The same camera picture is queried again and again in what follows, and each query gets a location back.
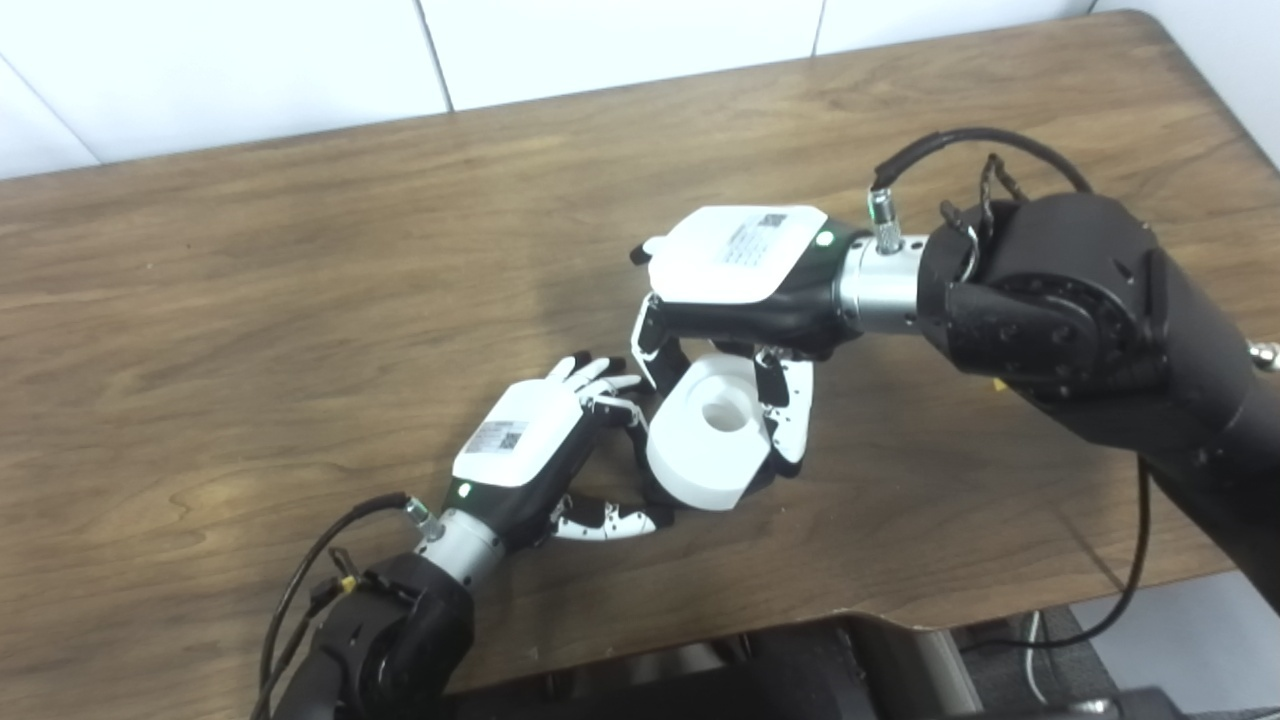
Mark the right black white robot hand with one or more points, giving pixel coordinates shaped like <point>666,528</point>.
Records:
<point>740,260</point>

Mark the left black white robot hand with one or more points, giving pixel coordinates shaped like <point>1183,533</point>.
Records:
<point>520,440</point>

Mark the round white plastic piece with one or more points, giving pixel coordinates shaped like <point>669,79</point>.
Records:
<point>700,470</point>

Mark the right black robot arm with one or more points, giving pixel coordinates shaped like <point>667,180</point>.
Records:
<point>1080,300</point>

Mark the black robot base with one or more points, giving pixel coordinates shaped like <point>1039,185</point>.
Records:
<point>700,695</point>

